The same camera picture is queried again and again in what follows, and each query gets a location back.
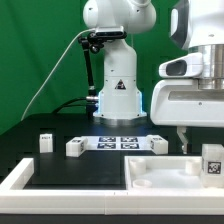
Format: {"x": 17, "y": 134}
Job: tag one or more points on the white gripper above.
{"x": 179, "y": 102}

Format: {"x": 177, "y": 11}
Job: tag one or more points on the white square tabletop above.
{"x": 163, "y": 172}

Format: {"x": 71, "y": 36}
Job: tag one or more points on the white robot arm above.
{"x": 196, "y": 26}

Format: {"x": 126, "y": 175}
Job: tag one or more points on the fiducial marker sheet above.
{"x": 118, "y": 143}

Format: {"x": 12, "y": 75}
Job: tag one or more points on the white U-shaped fence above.
{"x": 15, "y": 199}

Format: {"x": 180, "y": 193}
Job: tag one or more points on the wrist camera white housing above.
{"x": 189, "y": 66}

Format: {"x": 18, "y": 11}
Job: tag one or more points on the rear camera on mount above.
{"x": 111, "y": 34}

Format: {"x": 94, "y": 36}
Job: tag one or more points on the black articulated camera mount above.
{"x": 89, "y": 63}

